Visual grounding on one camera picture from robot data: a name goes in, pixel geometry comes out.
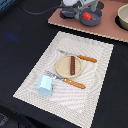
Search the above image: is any beige bowl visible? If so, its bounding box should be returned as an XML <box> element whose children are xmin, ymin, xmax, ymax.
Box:
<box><xmin>118</xmin><ymin>4</ymin><xmax>128</xmax><ymax>30</ymax></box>

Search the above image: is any wooden handled knife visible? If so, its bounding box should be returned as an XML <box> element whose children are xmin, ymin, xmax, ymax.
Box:
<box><xmin>58</xmin><ymin>49</ymin><xmax>97</xmax><ymax>63</ymax></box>

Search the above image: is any beige woven placemat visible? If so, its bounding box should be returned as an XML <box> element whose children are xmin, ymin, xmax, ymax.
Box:
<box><xmin>14</xmin><ymin>32</ymin><xmax>114</xmax><ymax>128</ymax></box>

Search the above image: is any large grey pot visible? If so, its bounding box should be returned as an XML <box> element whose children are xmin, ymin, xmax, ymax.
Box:
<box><xmin>61</xmin><ymin>8</ymin><xmax>79</xmax><ymax>19</ymax></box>

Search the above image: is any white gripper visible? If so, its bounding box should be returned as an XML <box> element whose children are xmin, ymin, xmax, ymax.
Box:
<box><xmin>61</xmin><ymin>0</ymin><xmax>99</xmax><ymax>17</ymax></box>

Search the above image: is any red tomato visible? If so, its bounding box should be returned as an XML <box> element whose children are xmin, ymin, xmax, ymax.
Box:
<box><xmin>82</xmin><ymin>12</ymin><xmax>92</xmax><ymax>20</ymax></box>

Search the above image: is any pink toy stove top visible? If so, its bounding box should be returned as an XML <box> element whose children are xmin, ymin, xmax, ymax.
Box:
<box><xmin>48</xmin><ymin>0</ymin><xmax>128</xmax><ymax>43</ymax></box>

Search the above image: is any brown grilled sausage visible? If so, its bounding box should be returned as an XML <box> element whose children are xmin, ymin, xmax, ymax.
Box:
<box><xmin>70</xmin><ymin>56</ymin><xmax>75</xmax><ymax>75</ymax></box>

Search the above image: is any round wooden plate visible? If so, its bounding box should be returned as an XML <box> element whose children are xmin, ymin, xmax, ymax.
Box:
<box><xmin>55</xmin><ymin>55</ymin><xmax>83</xmax><ymax>78</ymax></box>

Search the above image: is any wooden handled fork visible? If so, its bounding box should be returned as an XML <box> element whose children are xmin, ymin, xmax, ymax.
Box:
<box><xmin>46</xmin><ymin>71</ymin><xmax>86</xmax><ymax>89</ymax></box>

